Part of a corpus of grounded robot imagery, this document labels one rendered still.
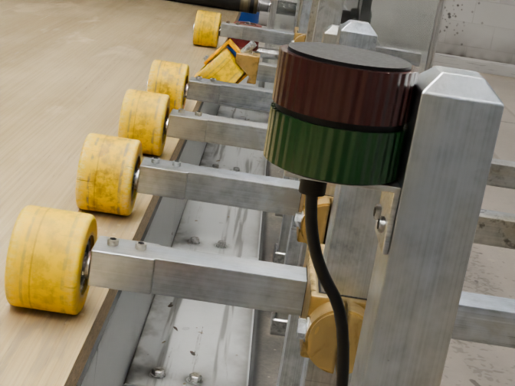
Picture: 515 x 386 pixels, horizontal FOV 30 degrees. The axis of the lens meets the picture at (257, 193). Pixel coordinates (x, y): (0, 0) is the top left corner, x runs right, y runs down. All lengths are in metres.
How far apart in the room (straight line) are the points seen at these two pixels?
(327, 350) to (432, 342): 0.25
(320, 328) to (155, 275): 0.14
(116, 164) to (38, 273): 0.26
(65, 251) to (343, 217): 0.21
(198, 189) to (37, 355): 0.33
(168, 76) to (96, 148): 0.49
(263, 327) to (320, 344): 0.59
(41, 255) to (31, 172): 0.40
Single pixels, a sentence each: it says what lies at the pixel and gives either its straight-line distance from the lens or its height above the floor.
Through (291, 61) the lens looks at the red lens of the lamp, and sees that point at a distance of 0.39.
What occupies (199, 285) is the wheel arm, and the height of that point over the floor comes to 0.94.
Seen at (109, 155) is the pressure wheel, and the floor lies 0.97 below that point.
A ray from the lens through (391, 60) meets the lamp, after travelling 0.41.
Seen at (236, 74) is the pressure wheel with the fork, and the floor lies 0.94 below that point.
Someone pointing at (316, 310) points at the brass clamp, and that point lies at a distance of 0.68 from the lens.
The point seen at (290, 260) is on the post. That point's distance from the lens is 1.22.
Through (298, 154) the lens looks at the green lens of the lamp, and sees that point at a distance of 0.39.
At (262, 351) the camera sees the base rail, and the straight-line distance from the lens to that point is 1.20.
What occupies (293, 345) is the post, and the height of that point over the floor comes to 0.81.
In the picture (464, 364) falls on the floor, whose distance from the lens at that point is 2.99.
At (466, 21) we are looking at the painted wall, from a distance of 9.48.
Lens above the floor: 1.23
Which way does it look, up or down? 17 degrees down
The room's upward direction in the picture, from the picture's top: 9 degrees clockwise
